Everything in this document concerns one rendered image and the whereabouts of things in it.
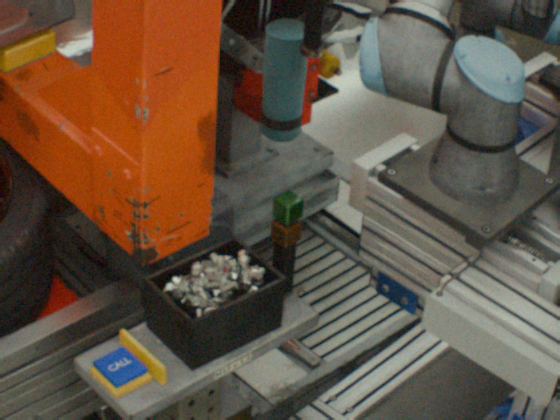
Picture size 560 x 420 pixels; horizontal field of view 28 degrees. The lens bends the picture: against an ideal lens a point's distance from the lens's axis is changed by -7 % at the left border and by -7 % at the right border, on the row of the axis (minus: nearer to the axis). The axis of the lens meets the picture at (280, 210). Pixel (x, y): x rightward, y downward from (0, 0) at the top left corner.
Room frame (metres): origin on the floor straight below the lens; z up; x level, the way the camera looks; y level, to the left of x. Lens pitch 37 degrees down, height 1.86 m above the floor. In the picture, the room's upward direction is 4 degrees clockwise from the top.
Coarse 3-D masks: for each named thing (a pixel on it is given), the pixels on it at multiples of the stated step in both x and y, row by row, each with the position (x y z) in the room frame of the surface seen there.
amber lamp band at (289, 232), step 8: (272, 224) 1.62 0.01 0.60; (280, 224) 1.62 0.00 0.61; (296, 224) 1.62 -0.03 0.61; (272, 232) 1.62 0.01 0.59; (280, 232) 1.61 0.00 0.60; (288, 232) 1.60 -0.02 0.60; (296, 232) 1.62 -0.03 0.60; (280, 240) 1.61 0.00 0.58; (288, 240) 1.60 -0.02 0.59; (296, 240) 1.62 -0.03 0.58
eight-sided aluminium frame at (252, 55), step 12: (360, 0) 2.37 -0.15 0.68; (324, 12) 2.36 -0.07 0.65; (336, 12) 2.37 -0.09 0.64; (324, 24) 2.33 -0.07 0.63; (336, 24) 2.32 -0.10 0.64; (228, 36) 2.10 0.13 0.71; (324, 36) 2.30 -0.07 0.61; (228, 48) 2.10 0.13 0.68; (240, 48) 2.12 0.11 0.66; (252, 48) 2.15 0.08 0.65; (264, 48) 2.23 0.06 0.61; (324, 48) 2.30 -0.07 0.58; (240, 60) 2.13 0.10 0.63; (252, 60) 2.16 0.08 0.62
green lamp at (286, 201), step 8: (288, 192) 1.64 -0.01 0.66; (280, 200) 1.62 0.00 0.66; (288, 200) 1.62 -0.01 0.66; (296, 200) 1.62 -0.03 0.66; (272, 208) 1.62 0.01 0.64; (280, 208) 1.61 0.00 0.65; (288, 208) 1.60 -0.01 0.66; (296, 208) 1.61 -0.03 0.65; (280, 216) 1.61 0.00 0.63; (288, 216) 1.60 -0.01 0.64; (296, 216) 1.61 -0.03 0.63
